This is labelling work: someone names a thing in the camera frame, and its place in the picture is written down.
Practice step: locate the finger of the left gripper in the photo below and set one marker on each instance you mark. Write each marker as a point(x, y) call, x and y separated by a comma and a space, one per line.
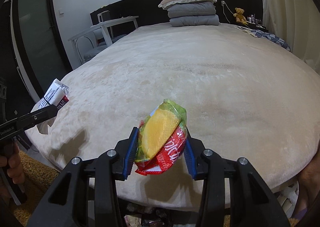
point(38, 116)

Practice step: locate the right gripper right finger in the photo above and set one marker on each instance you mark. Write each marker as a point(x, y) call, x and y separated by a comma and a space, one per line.
point(252, 201)

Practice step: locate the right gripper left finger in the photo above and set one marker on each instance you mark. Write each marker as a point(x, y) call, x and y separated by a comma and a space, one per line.
point(66, 201)

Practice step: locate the white printed paper wrapper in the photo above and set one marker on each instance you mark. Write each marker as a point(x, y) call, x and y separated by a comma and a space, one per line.
point(57, 94)

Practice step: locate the yellow red snack packet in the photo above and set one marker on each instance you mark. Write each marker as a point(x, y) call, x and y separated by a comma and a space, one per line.
point(161, 139)

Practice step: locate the person's left hand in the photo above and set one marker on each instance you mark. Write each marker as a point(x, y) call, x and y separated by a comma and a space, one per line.
point(15, 170)

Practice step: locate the person's bare foot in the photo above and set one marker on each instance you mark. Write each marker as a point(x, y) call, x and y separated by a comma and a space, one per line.
point(308, 180)

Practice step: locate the dark glass door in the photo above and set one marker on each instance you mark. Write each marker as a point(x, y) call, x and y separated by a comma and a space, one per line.
point(39, 42)

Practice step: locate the grey cushioned chair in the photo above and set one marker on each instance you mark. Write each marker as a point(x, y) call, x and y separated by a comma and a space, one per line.
point(101, 45)

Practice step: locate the beige plush bed blanket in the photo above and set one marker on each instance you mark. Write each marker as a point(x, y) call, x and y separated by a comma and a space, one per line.
point(244, 97)

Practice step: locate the white side table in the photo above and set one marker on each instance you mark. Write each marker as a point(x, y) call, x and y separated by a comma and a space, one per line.
point(101, 30)

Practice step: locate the blue patterned sheet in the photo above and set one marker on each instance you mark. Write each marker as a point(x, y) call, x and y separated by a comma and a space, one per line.
point(269, 36)

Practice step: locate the bottles on nightstand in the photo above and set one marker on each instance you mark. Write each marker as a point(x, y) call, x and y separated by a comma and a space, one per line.
point(252, 19)

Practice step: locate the brown teddy bear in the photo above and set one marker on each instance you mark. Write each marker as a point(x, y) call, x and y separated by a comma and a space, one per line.
point(239, 15)

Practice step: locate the cream curtain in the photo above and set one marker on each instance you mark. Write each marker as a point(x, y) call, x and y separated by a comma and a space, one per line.
point(297, 23)

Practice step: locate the folded grey quilt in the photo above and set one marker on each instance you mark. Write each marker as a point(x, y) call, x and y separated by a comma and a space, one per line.
point(193, 14)

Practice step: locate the black headboard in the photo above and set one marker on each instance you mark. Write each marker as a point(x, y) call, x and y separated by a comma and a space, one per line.
point(149, 12)

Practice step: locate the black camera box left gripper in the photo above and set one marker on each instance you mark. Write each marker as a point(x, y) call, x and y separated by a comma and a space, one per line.
point(3, 99)

